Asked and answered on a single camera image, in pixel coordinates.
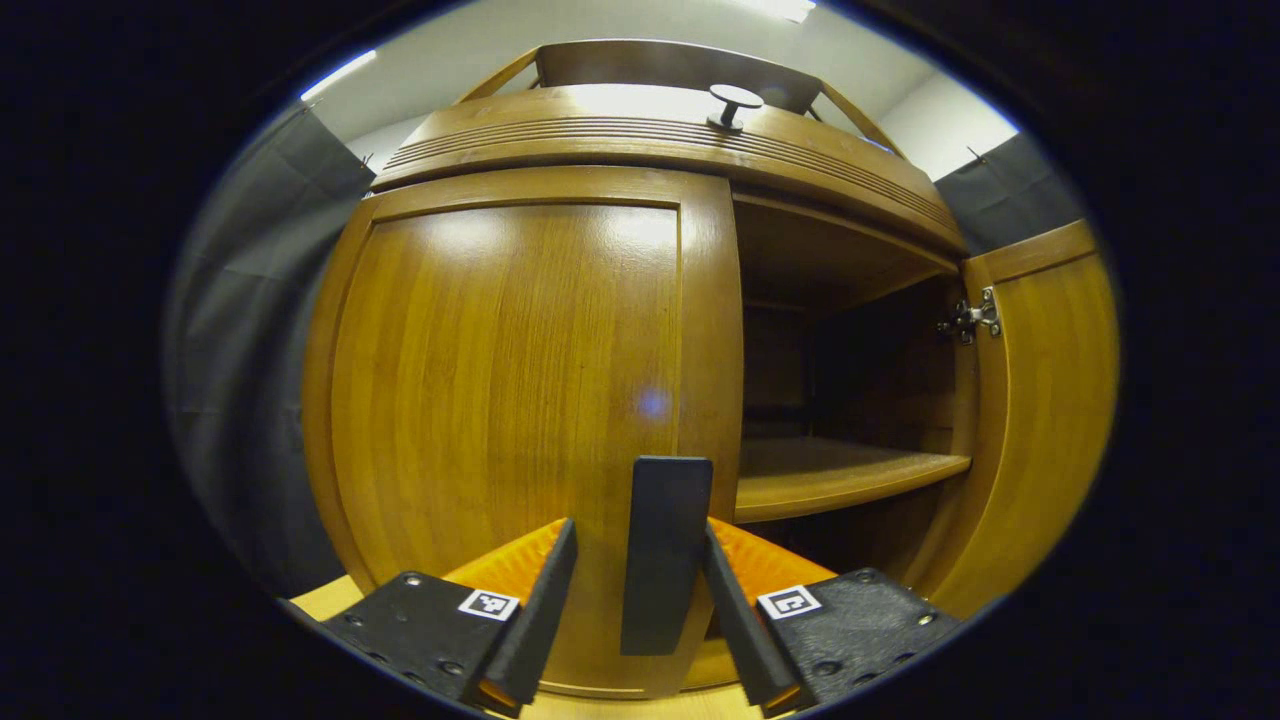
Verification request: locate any wooden cabinet door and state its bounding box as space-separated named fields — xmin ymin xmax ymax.
xmin=905 ymin=218 xmax=1121 ymax=621
xmin=300 ymin=165 xmax=746 ymax=701

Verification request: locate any ceiling light panel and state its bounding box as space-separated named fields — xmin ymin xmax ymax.
xmin=300 ymin=48 xmax=379 ymax=101

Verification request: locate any metal right door hinge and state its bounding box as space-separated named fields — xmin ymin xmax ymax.
xmin=937 ymin=287 xmax=1003 ymax=346

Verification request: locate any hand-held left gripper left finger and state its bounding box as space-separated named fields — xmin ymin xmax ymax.
xmin=320 ymin=517 xmax=579 ymax=713

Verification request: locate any wooden cabinet shelf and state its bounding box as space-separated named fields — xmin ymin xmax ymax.
xmin=735 ymin=437 xmax=973 ymax=524

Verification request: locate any wooden grooved drawer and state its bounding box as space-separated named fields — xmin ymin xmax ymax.
xmin=370 ymin=85 xmax=966 ymax=256

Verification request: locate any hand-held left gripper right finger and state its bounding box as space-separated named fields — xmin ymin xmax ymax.
xmin=703 ymin=517 xmax=963 ymax=713

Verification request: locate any wooden double-door shoe cabinet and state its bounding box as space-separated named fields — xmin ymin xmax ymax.
xmin=370 ymin=38 xmax=976 ymax=691

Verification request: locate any black round drawer knob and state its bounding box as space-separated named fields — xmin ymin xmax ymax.
xmin=706 ymin=84 xmax=764 ymax=133

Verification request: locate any black door handle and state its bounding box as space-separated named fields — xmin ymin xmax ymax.
xmin=620 ymin=456 xmax=714 ymax=657

